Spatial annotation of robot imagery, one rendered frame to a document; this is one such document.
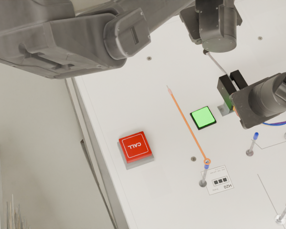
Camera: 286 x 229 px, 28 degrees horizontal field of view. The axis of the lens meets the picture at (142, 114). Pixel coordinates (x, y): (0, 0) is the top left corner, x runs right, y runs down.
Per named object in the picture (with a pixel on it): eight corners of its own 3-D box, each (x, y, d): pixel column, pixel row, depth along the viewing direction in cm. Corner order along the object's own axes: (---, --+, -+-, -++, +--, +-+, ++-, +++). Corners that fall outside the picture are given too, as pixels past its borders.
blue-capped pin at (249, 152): (251, 148, 110) (258, 128, 102) (254, 154, 109) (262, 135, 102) (244, 151, 110) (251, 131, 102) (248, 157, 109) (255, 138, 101)
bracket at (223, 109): (237, 98, 115) (240, 86, 111) (243, 108, 114) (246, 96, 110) (216, 107, 114) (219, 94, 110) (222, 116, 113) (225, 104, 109)
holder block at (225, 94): (235, 80, 111) (238, 69, 108) (249, 102, 109) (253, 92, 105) (216, 87, 110) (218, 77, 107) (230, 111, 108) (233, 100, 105)
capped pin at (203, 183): (202, 178, 107) (207, 155, 98) (208, 183, 107) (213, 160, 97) (197, 183, 107) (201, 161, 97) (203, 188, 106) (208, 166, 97)
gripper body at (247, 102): (293, 107, 100) (312, 100, 93) (243, 131, 98) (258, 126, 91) (277, 73, 100) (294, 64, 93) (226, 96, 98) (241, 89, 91)
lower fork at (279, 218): (277, 226, 103) (294, 200, 90) (272, 217, 103) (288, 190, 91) (287, 222, 103) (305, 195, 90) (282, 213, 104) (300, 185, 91)
